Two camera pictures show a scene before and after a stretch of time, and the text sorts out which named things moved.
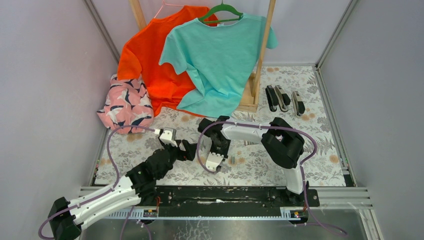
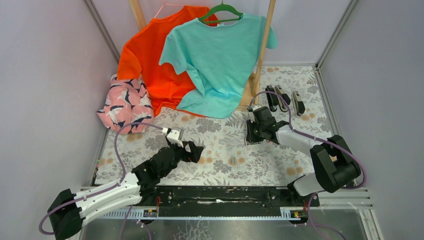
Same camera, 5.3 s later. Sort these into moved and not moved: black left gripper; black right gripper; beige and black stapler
Moved: black right gripper
Not moved: beige and black stapler; black left gripper
